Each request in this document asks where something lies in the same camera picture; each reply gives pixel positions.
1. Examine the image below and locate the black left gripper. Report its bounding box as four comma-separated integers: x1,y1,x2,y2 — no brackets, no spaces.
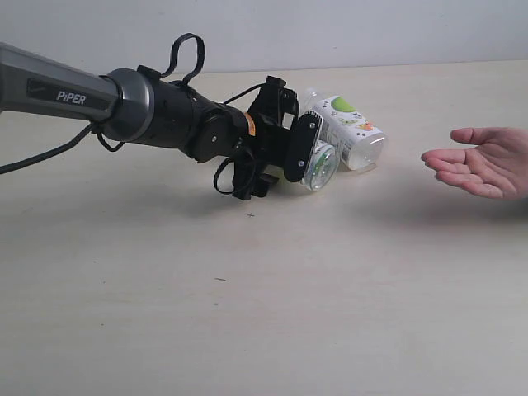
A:
232,76,322,200

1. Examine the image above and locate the clear bottle green lime label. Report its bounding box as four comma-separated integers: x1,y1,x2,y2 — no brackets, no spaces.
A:
301,139,340,191

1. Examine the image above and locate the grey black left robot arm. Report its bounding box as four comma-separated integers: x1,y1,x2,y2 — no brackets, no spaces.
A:
1,44,320,200

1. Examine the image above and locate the clear bottle white fruit label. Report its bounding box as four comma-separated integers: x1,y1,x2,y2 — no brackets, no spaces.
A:
301,88,387,171

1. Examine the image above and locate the person's open hand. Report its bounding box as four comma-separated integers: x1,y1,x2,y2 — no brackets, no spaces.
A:
421,127,527,200

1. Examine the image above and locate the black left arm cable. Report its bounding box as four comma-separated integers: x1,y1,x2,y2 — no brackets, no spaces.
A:
0,33,269,196

